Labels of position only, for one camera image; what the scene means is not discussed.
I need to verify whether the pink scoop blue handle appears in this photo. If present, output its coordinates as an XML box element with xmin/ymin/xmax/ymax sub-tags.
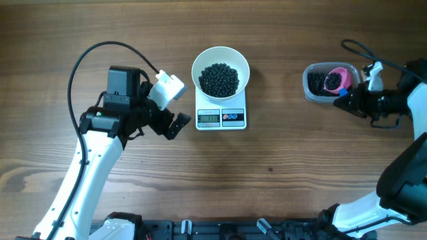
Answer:
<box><xmin>324</xmin><ymin>67</ymin><xmax>352</xmax><ymax>96</ymax></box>

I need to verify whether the pile of black beans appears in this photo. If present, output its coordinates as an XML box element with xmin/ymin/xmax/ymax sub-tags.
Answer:
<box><xmin>198</xmin><ymin>63</ymin><xmax>240</xmax><ymax>98</ymax></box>

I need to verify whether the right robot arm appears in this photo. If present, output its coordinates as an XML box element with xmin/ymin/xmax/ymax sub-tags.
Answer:
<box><xmin>312</xmin><ymin>58</ymin><xmax>426</xmax><ymax>239</ymax></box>

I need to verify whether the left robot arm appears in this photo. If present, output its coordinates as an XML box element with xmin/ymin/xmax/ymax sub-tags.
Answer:
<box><xmin>31</xmin><ymin>66</ymin><xmax>191</xmax><ymax>239</ymax></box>

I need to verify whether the white digital kitchen scale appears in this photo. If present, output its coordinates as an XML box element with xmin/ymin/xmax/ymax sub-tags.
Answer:
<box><xmin>195</xmin><ymin>89</ymin><xmax>247</xmax><ymax>131</ymax></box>

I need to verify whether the white bowl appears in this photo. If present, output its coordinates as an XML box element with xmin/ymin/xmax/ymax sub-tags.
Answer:
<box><xmin>191</xmin><ymin>46</ymin><xmax>250</xmax><ymax>103</ymax></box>

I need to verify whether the clear plastic container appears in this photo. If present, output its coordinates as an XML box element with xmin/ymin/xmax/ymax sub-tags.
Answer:
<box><xmin>302</xmin><ymin>62</ymin><xmax>361</xmax><ymax>103</ymax></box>

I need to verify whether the left black camera cable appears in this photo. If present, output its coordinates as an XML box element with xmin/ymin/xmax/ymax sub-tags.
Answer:
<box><xmin>45</xmin><ymin>41</ymin><xmax>161</xmax><ymax>240</ymax></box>

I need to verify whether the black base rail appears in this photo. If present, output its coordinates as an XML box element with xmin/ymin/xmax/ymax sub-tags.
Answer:
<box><xmin>89</xmin><ymin>218</ymin><xmax>378</xmax><ymax>240</ymax></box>

